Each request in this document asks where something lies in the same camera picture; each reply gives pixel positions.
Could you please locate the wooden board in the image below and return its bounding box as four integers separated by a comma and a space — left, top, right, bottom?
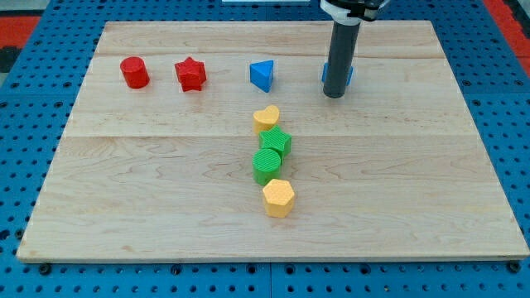
17, 21, 529, 263

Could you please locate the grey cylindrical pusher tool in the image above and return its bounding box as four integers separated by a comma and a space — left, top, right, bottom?
323, 22, 360, 99

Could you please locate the blue block behind tool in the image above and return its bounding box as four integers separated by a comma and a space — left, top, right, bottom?
321, 62, 354, 87

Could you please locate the green cylinder block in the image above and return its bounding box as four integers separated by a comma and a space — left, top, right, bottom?
253, 148, 282, 185

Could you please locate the yellow heart block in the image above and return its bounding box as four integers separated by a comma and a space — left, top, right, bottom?
253, 105, 280, 135

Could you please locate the green star block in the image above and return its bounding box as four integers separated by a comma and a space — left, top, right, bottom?
259, 125, 292, 161

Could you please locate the red cylinder block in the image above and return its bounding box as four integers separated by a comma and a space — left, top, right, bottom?
120, 56, 150, 89

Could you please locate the robot arm white end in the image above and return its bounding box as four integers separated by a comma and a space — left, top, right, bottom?
320, 0, 391, 26

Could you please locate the yellow hexagon block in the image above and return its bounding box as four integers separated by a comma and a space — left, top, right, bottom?
263, 179, 296, 218

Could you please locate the red star block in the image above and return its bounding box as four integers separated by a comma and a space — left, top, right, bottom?
175, 56, 207, 92

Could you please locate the blue triangle block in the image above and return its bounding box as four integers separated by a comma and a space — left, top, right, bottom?
249, 60, 274, 93

